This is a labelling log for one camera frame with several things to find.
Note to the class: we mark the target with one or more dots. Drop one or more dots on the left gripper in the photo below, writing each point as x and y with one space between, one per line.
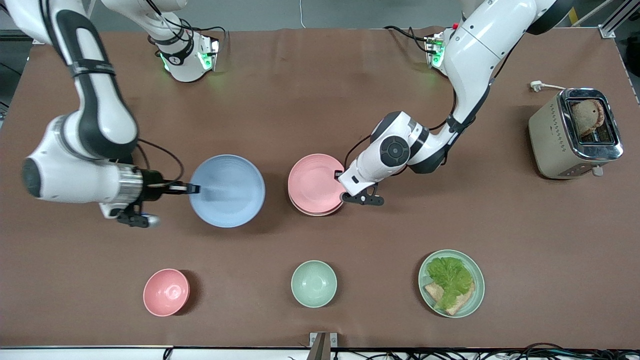
338 174

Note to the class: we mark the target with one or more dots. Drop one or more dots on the green lettuce leaf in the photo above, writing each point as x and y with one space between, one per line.
450 280

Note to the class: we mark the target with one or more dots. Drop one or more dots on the small green bowl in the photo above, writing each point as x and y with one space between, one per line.
314 283

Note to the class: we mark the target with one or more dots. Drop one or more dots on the toast slice under lettuce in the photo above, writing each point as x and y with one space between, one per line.
434 291

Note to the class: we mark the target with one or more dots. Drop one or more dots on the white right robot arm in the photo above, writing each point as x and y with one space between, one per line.
100 115

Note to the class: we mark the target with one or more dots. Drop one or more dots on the blue plate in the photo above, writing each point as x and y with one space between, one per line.
230 192

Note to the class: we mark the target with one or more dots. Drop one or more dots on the right base connector box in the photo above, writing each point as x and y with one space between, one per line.
207 55

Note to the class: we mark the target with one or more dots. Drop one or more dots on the base connector box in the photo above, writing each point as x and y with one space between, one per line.
436 50
207 55

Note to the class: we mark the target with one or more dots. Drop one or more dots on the green plate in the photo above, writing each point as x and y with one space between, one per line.
478 285

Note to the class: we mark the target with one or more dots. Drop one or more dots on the left base connector box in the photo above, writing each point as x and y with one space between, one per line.
436 50

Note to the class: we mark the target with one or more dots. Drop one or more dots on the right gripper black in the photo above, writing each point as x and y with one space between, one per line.
151 183

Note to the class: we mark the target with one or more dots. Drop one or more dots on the metal table edge bracket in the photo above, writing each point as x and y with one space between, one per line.
322 347

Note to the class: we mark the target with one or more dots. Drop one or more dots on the beige and chrome toaster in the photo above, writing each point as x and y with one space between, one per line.
547 140

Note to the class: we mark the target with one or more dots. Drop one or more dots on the aluminium frame profile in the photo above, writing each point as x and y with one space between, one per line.
617 20

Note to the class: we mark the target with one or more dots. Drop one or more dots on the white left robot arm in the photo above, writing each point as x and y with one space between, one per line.
475 55

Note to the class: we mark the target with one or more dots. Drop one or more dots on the small pink bowl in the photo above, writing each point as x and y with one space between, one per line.
166 292

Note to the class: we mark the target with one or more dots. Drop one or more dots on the bread slice in toaster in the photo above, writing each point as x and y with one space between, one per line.
587 115

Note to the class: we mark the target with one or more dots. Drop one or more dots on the pink plate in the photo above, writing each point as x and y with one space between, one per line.
315 182

